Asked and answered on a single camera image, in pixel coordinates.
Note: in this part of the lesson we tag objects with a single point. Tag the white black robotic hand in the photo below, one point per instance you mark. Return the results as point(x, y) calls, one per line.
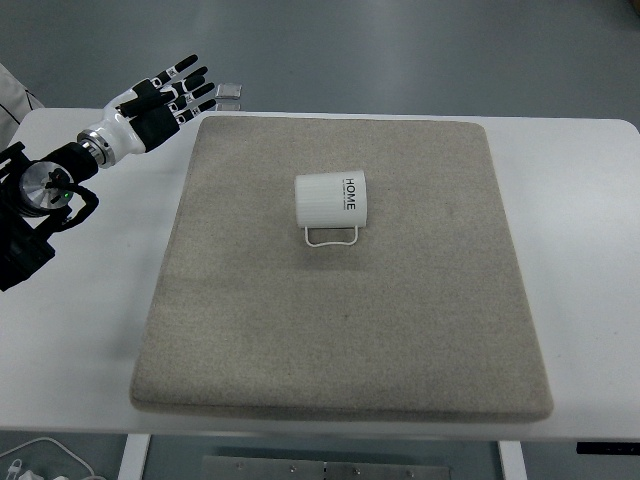
point(149, 113)

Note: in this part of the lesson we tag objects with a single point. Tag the white HOME mug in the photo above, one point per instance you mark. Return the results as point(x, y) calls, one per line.
point(336, 200)

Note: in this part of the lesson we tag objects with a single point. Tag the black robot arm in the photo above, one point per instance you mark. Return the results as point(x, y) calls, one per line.
point(40, 198)

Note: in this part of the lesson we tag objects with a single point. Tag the silver floor socket plate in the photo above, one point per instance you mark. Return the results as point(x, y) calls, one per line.
point(228, 91)

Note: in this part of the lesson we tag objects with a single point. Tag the white object at left edge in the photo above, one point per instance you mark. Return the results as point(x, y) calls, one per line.
point(17, 101)

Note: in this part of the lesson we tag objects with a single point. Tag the beige felt mat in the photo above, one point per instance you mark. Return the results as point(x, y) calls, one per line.
point(425, 318)

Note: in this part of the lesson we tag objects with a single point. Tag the white table leg left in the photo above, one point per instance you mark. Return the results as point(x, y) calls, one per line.
point(134, 457)

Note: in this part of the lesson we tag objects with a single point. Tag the white table leg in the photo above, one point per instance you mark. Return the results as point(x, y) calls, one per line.
point(512, 460)
point(134, 457)

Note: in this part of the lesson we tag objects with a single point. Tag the white table leg right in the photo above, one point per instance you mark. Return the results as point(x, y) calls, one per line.
point(512, 460)

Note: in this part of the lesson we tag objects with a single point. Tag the black table control panel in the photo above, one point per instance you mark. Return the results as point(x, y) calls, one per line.
point(608, 448)

